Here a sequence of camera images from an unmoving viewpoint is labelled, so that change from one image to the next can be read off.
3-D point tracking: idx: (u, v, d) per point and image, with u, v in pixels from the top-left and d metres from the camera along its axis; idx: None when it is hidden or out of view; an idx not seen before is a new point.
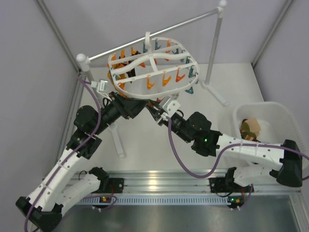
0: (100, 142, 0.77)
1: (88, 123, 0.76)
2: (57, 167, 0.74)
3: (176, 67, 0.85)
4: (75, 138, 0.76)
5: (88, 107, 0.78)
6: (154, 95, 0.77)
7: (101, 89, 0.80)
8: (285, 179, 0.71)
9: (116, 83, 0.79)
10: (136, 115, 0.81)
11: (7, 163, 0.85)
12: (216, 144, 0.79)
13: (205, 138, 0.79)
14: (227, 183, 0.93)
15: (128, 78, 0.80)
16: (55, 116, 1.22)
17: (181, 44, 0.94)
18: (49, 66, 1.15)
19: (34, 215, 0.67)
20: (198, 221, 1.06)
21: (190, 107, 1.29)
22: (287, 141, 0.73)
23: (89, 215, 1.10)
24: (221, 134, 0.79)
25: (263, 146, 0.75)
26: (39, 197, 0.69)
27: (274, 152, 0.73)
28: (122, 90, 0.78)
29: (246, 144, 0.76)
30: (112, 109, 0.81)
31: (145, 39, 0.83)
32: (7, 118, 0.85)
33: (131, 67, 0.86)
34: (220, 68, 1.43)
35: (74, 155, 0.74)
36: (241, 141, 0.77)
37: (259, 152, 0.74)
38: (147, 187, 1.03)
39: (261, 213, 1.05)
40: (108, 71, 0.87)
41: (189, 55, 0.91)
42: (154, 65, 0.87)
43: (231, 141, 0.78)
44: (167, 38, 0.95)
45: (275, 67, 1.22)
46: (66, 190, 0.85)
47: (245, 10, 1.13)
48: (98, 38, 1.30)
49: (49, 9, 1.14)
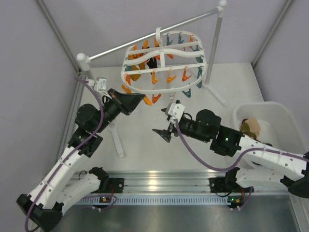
0: (101, 140, 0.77)
1: (90, 121, 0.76)
2: (59, 164, 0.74)
3: (184, 66, 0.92)
4: (77, 137, 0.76)
5: (88, 105, 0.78)
6: (150, 93, 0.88)
7: (101, 87, 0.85)
8: (301, 191, 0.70)
9: (123, 74, 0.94)
10: (134, 109, 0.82)
11: (7, 163, 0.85)
12: (238, 144, 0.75)
13: (225, 137, 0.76)
14: (227, 182, 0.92)
15: (134, 71, 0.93)
16: (55, 116, 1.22)
17: (201, 41, 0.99)
18: (48, 66, 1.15)
19: (35, 212, 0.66)
20: (198, 221, 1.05)
21: (190, 107, 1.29)
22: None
23: (89, 216, 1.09)
24: (244, 136, 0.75)
25: (286, 155, 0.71)
26: (40, 194, 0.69)
27: (298, 163, 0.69)
28: (125, 81, 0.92)
29: (269, 150, 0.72)
30: (111, 106, 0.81)
31: (155, 35, 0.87)
32: (7, 118, 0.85)
33: (142, 60, 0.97)
34: (220, 68, 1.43)
35: (75, 153, 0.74)
36: (265, 147, 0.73)
37: (282, 161, 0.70)
38: (147, 187, 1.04)
39: (261, 213, 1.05)
40: (124, 59, 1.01)
41: (203, 54, 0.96)
42: (163, 60, 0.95)
43: (253, 145, 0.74)
44: (191, 33, 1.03)
45: (275, 67, 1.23)
46: (66, 189, 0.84)
47: (245, 11, 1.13)
48: (97, 38, 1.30)
49: (49, 8, 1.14)
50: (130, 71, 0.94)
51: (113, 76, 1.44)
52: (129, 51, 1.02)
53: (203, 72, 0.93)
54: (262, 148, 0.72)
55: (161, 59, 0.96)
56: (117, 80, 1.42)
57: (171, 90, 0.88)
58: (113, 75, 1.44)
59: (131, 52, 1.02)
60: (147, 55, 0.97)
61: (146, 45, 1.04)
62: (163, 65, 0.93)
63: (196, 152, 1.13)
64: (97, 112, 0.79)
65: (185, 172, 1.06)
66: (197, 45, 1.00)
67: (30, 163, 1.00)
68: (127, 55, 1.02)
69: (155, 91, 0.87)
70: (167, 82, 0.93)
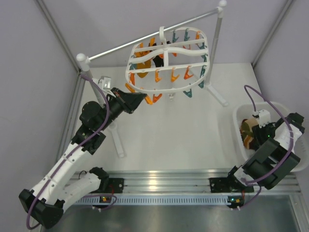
0: (104, 137, 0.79)
1: (93, 118, 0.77)
2: (62, 160, 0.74)
3: (187, 65, 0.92)
4: (80, 134, 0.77)
5: (92, 102, 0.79)
6: (151, 93, 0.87)
7: (105, 85, 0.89)
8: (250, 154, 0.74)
9: (126, 72, 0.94)
10: (137, 108, 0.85)
11: (7, 162, 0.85)
12: (292, 125, 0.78)
13: (292, 119, 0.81)
14: (229, 172, 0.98)
15: (138, 70, 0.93)
16: (56, 116, 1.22)
17: (206, 39, 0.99)
18: (49, 66, 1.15)
19: (37, 208, 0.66)
20: (198, 221, 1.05)
21: (190, 109, 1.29)
22: (294, 163, 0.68)
23: (89, 215, 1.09)
24: (303, 131, 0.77)
25: (288, 140, 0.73)
26: (43, 188, 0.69)
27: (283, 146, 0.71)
28: (128, 79, 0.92)
29: (292, 133, 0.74)
30: (115, 105, 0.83)
31: (158, 34, 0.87)
32: (6, 117, 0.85)
33: (148, 57, 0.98)
34: (220, 68, 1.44)
35: (77, 150, 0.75)
36: (293, 133, 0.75)
37: (284, 136, 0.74)
38: (147, 187, 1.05)
39: (261, 213, 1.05)
40: (129, 57, 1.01)
41: (207, 53, 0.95)
42: (167, 59, 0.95)
43: (294, 129, 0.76)
44: (197, 29, 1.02)
45: (275, 67, 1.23)
46: (67, 187, 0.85)
47: (244, 11, 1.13)
48: (97, 38, 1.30)
49: (50, 9, 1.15)
50: (134, 70, 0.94)
51: (113, 76, 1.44)
52: (135, 49, 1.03)
53: (205, 71, 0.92)
54: (289, 129, 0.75)
55: (165, 57, 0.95)
56: (118, 80, 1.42)
57: (173, 90, 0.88)
58: (113, 75, 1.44)
59: (137, 49, 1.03)
60: (151, 54, 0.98)
61: (152, 42, 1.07)
62: (166, 65, 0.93)
63: (197, 152, 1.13)
64: (101, 109, 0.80)
65: (184, 172, 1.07)
66: (203, 43, 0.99)
67: (31, 163, 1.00)
68: (133, 53, 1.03)
69: (157, 91, 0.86)
70: (170, 81, 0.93)
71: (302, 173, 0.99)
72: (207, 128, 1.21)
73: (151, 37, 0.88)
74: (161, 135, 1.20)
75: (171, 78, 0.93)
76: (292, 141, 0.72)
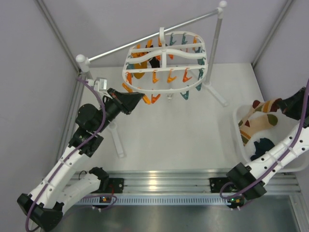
0: (101, 140, 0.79)
1: (90, 121, 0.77)
2: (60, 163, 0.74)
3: (185, 67, 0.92)
4: (77, 136, 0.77)
5: (89, 105, 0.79)
6: (149, 93, 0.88)
7: (102, 87, 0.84)
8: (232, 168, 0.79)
9: (124, 72, 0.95)
10: (133, 108, 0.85)
11: (7, 162, 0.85)
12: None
13: None
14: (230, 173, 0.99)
15: (135, 70, 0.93)
16: (55, 116, 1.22)
17: (204, 43, 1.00)
18: (49, 66, 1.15)
19: (35, 212, 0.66)
20: (198, 221, 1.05)
21: (189, 109, 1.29)
22: (261, 193, 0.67)
23: (89, 215, 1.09)
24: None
25: (269, 164, 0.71)
26: (41, 194, 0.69)
27: (259, 169, 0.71)
28: (125, 79, 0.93)
29: (281, 157, 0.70)
30: (112, 106, 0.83)
31: (159, 34, 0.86)
32: (6, 118, 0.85)
33: (146, 58, 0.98)
34: (220, 68, 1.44)
35: (75, 152, 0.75)
36: (289, 151, 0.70)
37: (267, 158, 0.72)
38: (147, 187, 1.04)
39: (261, 212, 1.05)
40: (127, 57, 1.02)
41: (205, 56, 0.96)
42: (165, 60, 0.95)
43: (292, 149, 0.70)
44: (195, 34, 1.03)
45: (275, 67, 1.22)
46: (66, 189, 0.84)
47: (244, 11, 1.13)
48: (97, 38, 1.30)
49: (49, 8, 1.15)
50: (131, 69, 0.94)
51: (113, 76, 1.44)
52: (133, 49, 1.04)
53: (203, 74, 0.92)
54: (289, 146, 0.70)
55: (163, 58, 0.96)
56: (117, 80, 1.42)
57: (171, 91, 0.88)
58: (113, 75, 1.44)
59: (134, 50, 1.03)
60: (149, 54, 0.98)
61: (149, 44, 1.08)
62: (164, 65, 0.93)
63: (197, 152, 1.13)
64: (98, 112, 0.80)
65: (185, 172, 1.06)
66: (201, 47, 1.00)
67: (31, 163, 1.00)
68: (130, 53, 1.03)
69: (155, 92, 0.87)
70: (168, 82, 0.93)
71: (302, 173, 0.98)
72: (207, 128, 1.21)
73: (150, 38, 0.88)
74: (161, 135, 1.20)
75: (169, 79, 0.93)
76: (273, 167, 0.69)
